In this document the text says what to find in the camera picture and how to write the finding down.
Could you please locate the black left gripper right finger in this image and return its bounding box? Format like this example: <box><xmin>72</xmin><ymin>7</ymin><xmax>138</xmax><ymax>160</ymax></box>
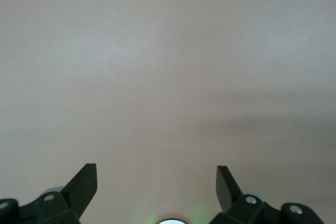
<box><xmin>209</xmin><ymin>165</ymin><xmax>321</xmax><ymax>224</ymax></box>

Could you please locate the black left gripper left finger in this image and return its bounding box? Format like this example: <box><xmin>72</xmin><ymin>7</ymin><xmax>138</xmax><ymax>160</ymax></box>
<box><xmin>0</xmin><ymin>163</ymin><xmax>98</xmax><ymax>224</ymax></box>

